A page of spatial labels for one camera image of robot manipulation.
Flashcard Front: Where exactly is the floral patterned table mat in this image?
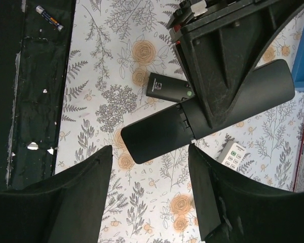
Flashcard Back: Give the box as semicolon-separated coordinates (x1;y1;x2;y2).
52;0;304;243

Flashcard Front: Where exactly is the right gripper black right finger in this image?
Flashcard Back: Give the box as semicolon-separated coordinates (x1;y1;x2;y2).
188;144;304;242

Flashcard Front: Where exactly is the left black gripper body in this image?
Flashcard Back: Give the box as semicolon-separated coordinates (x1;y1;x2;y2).
167;0;269;51

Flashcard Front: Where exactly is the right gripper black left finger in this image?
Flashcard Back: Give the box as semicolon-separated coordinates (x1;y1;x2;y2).
0;145;112;242

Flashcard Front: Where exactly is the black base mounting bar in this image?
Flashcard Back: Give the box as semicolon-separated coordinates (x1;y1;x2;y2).
0;1;75;191

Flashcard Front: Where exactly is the white air conditioner remote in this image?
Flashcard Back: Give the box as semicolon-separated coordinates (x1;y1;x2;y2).
217;141;246;171

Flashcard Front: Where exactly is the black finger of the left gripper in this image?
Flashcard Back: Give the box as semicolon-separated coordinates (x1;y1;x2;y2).
176;1;304;128

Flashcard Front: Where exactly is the black remote with back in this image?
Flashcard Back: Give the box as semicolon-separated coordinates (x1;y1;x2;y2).
121;59;295;164

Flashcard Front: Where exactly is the black slim remote control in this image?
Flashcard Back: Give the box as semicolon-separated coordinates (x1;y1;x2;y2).
146;72;195;103

